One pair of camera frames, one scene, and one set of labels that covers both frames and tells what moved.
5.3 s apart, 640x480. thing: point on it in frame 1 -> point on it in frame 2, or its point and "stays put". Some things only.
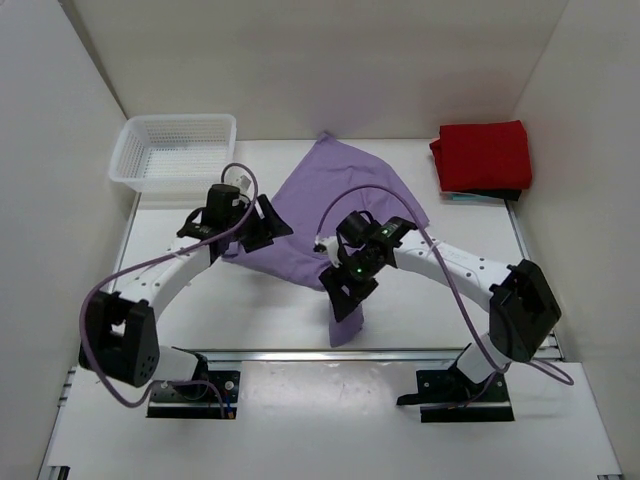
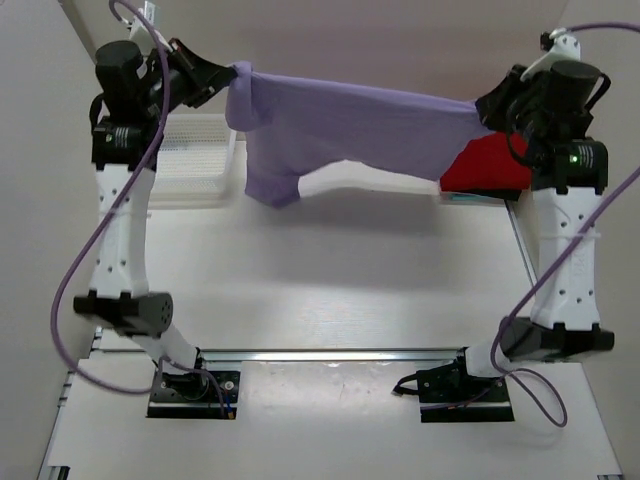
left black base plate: [213, 396] stays put
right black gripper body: [359, 267] -> [514, 110]
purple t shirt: [330, 180] -> [294, 124]
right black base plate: [447, 395] stays put
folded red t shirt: [486, 156] stays put
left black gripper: [270, 224] -> [209, 74]
